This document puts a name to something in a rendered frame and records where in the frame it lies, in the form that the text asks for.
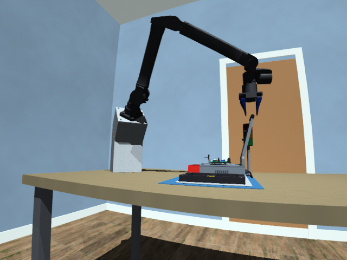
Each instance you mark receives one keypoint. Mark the red bin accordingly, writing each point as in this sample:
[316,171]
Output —
[194,168]

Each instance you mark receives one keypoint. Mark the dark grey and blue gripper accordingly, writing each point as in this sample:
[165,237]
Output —
[250,95]

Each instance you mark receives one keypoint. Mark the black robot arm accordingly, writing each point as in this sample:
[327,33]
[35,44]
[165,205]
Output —
[141,93]

